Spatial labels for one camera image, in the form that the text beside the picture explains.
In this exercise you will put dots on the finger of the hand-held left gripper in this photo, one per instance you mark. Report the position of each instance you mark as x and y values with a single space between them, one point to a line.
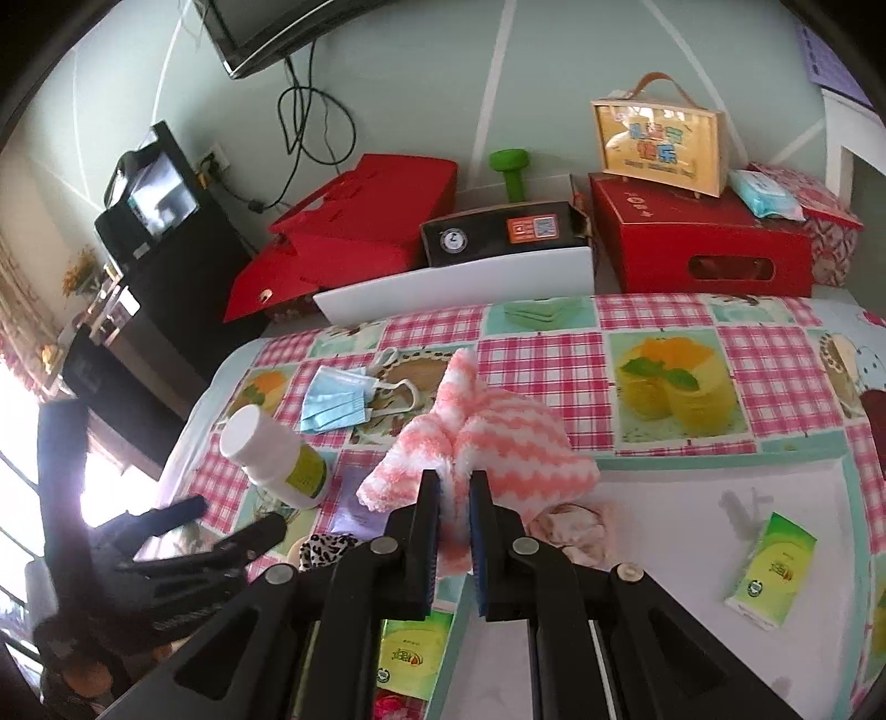
253 538
169 516

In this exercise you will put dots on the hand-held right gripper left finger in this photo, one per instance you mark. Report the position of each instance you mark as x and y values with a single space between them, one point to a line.
429 547

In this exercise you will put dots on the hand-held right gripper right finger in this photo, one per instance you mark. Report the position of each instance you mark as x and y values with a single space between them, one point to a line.
479 554

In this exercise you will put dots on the leopard print scrunchie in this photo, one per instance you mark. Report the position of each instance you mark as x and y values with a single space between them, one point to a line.
329 547

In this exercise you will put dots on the purple packet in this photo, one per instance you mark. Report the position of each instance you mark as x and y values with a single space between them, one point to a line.
353 512

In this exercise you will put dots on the pink white striped fluffy cloth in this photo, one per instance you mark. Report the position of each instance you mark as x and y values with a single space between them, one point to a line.
505 443

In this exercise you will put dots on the teal edged tray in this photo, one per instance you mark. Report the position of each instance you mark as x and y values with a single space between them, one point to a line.
664 547

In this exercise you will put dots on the white pill bottle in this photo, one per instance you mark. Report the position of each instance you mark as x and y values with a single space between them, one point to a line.
277 457

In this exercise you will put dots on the pink floral scrunchie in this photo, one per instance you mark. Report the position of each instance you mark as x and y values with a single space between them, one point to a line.
578 529

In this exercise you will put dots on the green tissue packet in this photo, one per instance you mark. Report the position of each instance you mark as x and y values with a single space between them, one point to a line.
408 658
765 571

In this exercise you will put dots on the blue face mask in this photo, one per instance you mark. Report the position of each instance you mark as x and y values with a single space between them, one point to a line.
336 405

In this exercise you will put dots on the yellow flowers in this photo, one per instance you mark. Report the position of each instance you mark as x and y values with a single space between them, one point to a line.
83 273

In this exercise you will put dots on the black cabinet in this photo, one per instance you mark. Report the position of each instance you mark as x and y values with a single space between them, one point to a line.
180 298

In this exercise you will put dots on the white chair back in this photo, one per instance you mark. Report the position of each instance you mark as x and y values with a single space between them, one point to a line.
457 284

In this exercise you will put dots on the black box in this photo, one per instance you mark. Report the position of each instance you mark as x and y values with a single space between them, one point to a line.
505 235

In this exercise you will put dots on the open red gift box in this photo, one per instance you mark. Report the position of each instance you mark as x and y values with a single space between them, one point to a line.
346 221

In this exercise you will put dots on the green dumbbell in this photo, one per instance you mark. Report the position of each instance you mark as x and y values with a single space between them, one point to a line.
511 173

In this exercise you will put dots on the red box with window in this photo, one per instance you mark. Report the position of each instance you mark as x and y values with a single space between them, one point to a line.
706 242

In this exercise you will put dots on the blue wet wipes pack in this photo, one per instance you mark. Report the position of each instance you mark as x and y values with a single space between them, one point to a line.
765 194

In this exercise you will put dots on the red patterned tissue box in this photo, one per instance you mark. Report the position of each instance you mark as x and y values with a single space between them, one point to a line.
827 228

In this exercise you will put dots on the black television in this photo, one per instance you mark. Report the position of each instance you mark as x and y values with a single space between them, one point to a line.
263 28

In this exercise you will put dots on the white shelf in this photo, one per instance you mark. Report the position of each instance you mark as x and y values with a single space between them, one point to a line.
851 138

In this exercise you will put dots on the purple plastic basket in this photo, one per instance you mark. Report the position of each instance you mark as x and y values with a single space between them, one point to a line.
827 59

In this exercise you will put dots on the white wall socket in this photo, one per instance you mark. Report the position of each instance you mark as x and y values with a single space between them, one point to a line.
214 159

